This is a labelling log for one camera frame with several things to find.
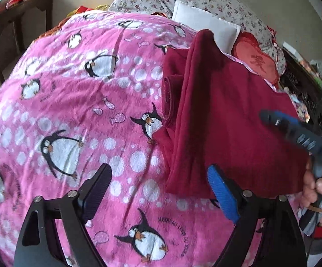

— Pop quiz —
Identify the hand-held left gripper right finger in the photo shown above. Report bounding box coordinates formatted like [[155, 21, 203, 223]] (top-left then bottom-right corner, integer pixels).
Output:
[[207, 164, 308, 267]]

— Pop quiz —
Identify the pink penguin print blanket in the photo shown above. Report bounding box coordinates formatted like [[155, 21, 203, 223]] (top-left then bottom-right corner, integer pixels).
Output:
[[0, 11, 312, 267]]

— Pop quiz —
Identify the dark wooden table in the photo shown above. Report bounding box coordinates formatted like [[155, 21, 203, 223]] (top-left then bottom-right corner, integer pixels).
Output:
[[0, 0, 54, 84]]

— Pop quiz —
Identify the red heart cushion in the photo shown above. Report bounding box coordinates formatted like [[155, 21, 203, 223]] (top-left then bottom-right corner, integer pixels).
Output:
[[231, 32, 280, 89]]

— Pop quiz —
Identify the dark red sweater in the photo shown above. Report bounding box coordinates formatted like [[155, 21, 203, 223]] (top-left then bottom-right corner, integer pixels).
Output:
[[152, 29, 312, 199]]

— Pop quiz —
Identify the yellow green cloth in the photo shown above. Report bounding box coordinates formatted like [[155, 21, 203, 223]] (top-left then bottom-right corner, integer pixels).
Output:
[[66, 4, 108, 16]]

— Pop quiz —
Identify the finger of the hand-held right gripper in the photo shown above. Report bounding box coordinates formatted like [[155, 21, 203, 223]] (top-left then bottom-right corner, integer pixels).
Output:
[[259, 110, 322, 156]]

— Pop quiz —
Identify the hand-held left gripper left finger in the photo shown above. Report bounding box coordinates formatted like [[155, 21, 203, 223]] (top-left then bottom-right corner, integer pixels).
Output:
[[13, 163, 113, 267]]

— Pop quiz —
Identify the large floral pillow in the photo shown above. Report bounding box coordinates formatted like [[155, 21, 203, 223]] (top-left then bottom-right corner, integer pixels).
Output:
[[155, 0, 286, 74]]

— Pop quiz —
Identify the white pillow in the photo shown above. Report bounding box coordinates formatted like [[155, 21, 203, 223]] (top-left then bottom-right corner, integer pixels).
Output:
[[172, 0, 241, 55]]

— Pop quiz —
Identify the dark carved wooden cabinet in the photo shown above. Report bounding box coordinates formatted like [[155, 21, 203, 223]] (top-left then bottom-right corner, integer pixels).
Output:
[[279, 47, 322, 134]]

